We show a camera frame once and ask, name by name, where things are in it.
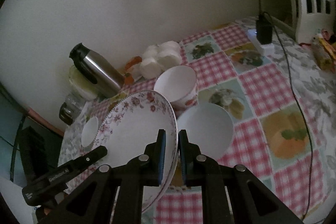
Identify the orange patterned packet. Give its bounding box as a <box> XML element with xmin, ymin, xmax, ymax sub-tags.
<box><xmin>124</xmin><ymin>56</ymin><xmax>142</xmax><ymax>85</ymax></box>

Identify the black power cable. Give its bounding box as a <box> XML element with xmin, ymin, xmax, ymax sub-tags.
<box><xmin>257</xmin><ymin>0</ymin><xmax>314</xmax><ymax>221</ymax></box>

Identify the red rimmed white bowl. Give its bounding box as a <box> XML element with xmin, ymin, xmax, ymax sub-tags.
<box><xmin>154</xmin><ymin>65</ymin><xmax>198</xmax><ymax>111</ymax></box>

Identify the stainless steel thermos jug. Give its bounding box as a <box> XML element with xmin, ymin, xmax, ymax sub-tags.
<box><xmin>69</xmin><ymin>43</ymin><xmax>124</xmax><ymax>98</ymax></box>

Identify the napa cabbage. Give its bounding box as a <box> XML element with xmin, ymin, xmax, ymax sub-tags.
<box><xmin>68</xmin><ymin>65</ymin><xmax>99</xmax><ymax>101</ymax></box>

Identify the plain white bowl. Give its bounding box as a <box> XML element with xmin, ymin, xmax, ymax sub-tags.
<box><xmin>177</xmin><ymin>102</ymin><xmax>234</xmax><ymax>160</ymax></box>

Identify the white power strip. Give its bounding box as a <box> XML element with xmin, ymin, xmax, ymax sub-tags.
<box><xmin>247</xmin><ymin>29</ymin><xmax>275</xmax><ymax>56</ymax></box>

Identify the white toilet paper pack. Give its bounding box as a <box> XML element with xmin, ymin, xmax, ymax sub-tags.
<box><xmin>139</xmin><ymin>40</ymin><xmax>182</xmax><ymax>79</ymax></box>

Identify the black power adapter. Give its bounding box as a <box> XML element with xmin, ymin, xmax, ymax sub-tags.
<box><xmin>256</xmin><ymin>12</ymin><xmax>273</xmax><ymax>45</ymax></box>

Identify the small white saucer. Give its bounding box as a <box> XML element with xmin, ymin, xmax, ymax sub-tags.
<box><xmin>81</xmin><ymin>117</ymin><xmax>98</xmax><ymax>147</ymax></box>

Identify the glass jar with dark lid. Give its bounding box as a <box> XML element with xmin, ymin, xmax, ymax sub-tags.
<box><xmin>59</xmin><ymin>92</ymin><xmax>86</xmax><ymax>126</ymax></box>

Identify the white plastic basket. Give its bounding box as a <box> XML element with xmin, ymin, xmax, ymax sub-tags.
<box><xmin>295</xmin><ymin>0</ymin><xmax>335</xmax><ymax>44</ymax></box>

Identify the yellow snack packet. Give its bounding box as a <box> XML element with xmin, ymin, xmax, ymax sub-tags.
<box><xmin>311</xmin><ymin>29</ymin><xmax>335</xmax><ymax>73</ymax></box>

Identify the floral rimmed white plate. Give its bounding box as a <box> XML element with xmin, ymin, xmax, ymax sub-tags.
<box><xmin>92</xmin><ymin>90</ymin><xmax>178</xmax><ymax>212</ymax></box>

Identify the checkered fruit tablecloth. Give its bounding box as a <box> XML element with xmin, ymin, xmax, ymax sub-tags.
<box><xmin>58</xmin><ymin>16</ymin><xmax>336</xmax><ymax>224</ymax></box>

